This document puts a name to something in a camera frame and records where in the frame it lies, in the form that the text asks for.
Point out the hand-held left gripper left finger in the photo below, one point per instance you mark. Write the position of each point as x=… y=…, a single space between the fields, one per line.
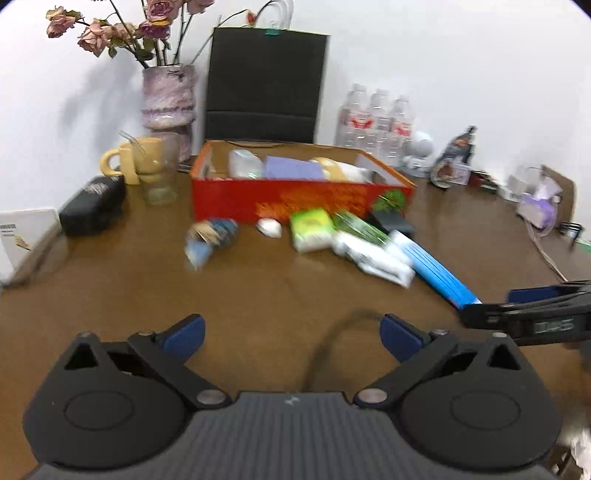
x=183 y=338

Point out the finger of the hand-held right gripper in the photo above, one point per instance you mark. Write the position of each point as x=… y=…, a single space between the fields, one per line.
x=535 y=295
x=508 y=318

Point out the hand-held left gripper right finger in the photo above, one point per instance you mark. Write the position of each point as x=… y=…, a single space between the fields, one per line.
x=402 y=336

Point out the blue and white long box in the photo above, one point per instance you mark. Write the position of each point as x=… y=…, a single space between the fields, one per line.
x=434 y=270

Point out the brown wooden desktop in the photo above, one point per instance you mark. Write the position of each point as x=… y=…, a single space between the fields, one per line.
x=258 y=295

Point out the white tube packet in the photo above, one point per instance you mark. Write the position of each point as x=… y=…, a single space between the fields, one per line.
x=371 y=258

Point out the purple tissue pack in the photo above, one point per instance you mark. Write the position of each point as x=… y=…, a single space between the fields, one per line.
x=538 y=205

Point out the blue snack packet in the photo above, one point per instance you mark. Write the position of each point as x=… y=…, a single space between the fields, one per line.
x=207 y=240

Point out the brown cardboard piece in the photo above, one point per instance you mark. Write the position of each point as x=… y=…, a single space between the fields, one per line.
x=561 y=194

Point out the clear plastic container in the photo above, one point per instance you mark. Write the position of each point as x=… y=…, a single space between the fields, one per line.
x=519 y=184

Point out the green striped packet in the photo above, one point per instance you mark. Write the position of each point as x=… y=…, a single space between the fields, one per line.
x=362 y=227

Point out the small dark red box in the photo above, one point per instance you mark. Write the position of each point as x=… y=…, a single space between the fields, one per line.
x=482 y=181

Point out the black box with green plant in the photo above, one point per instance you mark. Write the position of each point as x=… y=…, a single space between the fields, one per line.
x=391 y=210

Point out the small white round object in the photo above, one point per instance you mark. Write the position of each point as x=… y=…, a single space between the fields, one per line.
x=269 y=227

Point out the green tissue pack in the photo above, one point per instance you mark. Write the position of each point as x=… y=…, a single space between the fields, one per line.
x=311 y=229

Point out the dark printed snack bag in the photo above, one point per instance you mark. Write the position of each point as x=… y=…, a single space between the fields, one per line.
x=455 y=159

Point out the black zip case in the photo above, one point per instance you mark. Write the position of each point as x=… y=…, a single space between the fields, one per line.
x=92 y=205

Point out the clear glass cup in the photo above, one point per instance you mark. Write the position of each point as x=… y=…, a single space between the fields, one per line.
x=160 y=173

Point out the red cardboard box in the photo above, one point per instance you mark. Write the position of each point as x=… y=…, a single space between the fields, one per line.
x=295 y=198

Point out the yellow and white packet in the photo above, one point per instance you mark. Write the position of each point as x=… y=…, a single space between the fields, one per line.
x=341 y=170

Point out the white round robot toy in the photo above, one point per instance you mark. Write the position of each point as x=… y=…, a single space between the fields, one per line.
x=419 y=154

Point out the yellow mug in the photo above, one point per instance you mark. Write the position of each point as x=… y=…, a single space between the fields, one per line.
x=136 y=159

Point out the white book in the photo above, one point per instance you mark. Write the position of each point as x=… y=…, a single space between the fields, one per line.
x=23 y=240

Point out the purple packet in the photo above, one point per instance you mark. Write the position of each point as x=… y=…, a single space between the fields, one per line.
x=293 y=168

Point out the clear water bottle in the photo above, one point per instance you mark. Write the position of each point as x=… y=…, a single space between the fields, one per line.
x=353 y=115
x=379 y=121
x=400 y=131

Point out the pink mottled vase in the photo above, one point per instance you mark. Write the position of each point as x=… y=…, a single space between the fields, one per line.
x=168 y=104

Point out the black paper bag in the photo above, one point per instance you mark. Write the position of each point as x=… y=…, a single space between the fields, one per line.
x=265 y=85

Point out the dried pink flowers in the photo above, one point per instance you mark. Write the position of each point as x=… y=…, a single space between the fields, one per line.
x=129 y=30

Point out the white bag with teal clip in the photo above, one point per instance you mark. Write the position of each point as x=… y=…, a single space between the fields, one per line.
x=272 y=16

